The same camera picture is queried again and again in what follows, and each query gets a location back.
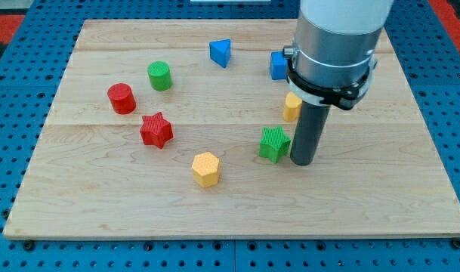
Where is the blue triangle block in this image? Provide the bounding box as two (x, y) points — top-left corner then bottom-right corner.
(209, 39), (231, 68)

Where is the yellow hexagon block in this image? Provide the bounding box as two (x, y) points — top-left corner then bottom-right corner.
(192, 152), (220, 187)

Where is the red cylinder block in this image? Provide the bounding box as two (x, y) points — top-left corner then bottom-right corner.
(107, 83), (136, 115)

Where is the light wooden board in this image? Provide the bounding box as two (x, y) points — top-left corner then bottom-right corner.
(3, 20), (460, 240)

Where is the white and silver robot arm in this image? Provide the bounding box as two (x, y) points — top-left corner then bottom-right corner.
(283, 0), (394, 110)

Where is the yellow cylinder block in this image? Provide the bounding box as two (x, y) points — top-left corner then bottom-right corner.
(282, 91), (303, 122)

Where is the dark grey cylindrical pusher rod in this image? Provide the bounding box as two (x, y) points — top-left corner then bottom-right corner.
(290, 102), (330, 165)

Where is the green cylinder block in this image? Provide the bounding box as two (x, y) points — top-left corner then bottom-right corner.
(147, 61), (172, 91)

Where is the red star block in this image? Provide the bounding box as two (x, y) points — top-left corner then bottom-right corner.
(140, 112), (174, 149)

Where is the green star block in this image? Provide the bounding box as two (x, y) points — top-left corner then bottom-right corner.
(258, 126), (291, 163)

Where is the blue cube block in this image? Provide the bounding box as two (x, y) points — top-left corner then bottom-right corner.
(269, 51), (287, 80)

